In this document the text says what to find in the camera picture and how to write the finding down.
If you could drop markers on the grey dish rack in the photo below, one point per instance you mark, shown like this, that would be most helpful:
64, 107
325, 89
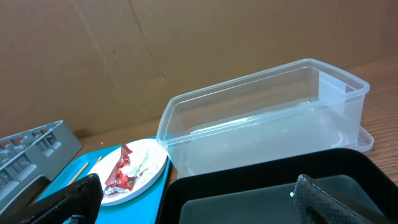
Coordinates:
32, 159

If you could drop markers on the teal serving tray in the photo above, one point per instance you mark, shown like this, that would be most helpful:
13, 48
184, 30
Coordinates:
140, 210

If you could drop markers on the large white plate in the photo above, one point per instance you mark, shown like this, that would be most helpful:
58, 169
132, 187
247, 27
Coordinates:
141, 184

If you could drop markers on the white tissue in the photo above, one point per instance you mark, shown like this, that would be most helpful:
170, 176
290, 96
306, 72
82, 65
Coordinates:
139, 163

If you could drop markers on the black plastic tray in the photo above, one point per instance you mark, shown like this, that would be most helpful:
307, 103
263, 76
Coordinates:
381, 189

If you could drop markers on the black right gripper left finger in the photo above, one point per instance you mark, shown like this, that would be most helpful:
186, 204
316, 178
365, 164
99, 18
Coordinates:
79, 202

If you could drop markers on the clear plastic bin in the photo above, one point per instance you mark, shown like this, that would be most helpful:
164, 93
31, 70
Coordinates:
297, 108

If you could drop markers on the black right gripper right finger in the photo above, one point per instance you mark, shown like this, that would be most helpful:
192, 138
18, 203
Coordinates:
317, 204

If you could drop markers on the red snack wrapper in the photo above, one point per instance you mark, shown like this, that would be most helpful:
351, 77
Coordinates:
118, 181

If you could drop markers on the clear bin lid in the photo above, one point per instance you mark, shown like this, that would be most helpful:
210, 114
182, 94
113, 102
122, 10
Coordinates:
364, 143

